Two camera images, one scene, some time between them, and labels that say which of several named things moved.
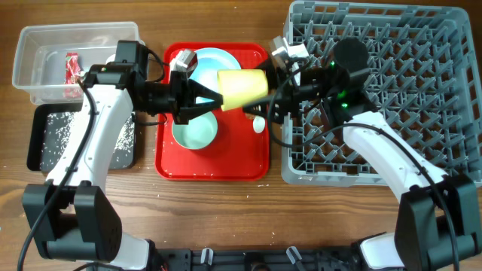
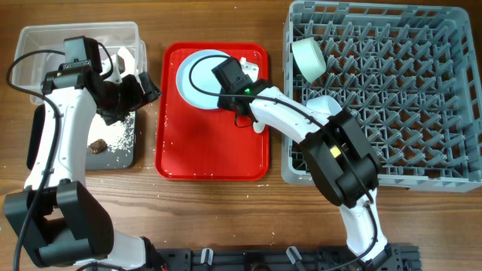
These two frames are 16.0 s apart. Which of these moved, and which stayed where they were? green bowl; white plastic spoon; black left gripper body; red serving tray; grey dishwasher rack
Moved: black left gripper body; green bowl
Stayed: red serving tray; grey dishwasher rack; white plastic spoon
